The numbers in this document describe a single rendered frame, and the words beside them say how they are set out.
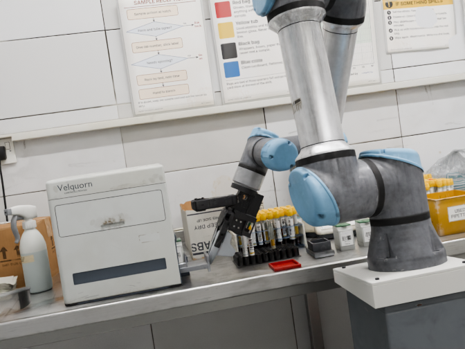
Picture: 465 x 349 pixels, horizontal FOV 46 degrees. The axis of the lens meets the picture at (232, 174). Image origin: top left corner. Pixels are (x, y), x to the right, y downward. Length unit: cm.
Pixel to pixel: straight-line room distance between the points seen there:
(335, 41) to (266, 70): 84
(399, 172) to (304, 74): 26
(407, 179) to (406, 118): 113
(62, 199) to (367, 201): 70
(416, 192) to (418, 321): 24
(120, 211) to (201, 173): 69
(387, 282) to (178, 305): 53
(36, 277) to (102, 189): 38
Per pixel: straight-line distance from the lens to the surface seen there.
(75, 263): 135
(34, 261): 158
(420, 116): 222
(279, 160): 124
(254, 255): 146
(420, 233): 109
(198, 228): 163
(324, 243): 146
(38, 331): 136
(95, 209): 133
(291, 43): 107
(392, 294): 102
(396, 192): 107
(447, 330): 110
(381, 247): 109
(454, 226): 158
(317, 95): 104
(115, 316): 133
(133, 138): 196
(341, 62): 123
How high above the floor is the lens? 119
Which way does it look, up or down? 3 degrees down
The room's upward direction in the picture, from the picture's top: 8 degrees counter-clockwise
